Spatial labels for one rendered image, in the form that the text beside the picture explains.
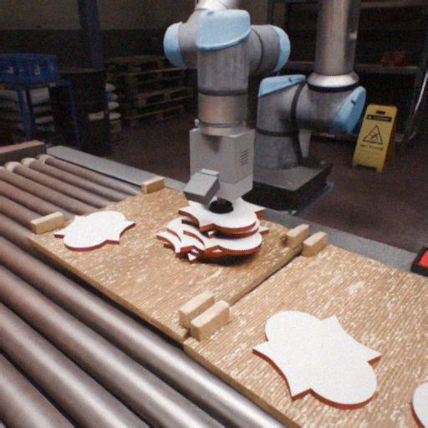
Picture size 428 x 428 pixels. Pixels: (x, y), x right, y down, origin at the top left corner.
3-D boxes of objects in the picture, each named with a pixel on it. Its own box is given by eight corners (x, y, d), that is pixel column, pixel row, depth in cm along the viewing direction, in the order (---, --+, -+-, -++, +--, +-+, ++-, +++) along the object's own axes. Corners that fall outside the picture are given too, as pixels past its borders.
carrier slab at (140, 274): (163, 191, 99) (163, 185, 99) (311, 243, 75) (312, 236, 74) (28, 243, 75) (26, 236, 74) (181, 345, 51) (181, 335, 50)
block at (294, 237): (300, 235, 75) (301, 221, 74) (308, 237, 74) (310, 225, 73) (283, 247, 71) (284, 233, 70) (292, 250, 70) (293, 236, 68)
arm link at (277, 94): (269, 119, 115) (272, 70, 110) (312, 126, 108) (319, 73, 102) (247, 127, 107) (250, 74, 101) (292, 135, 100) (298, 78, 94)
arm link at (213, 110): (231, 98, 55) (185, 93, 59) (231, 130, 57) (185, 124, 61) (256, 91, 61) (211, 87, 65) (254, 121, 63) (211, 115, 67)
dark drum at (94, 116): (90, 142, 487) (79, 66, 450) (124, 150, 455) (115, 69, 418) (47, 154, 443) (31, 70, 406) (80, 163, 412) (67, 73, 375)
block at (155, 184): (160, 185, 98) (159, 175, 97) (165, 188, 97) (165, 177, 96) (141, 193, 94) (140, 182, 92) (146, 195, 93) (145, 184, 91)
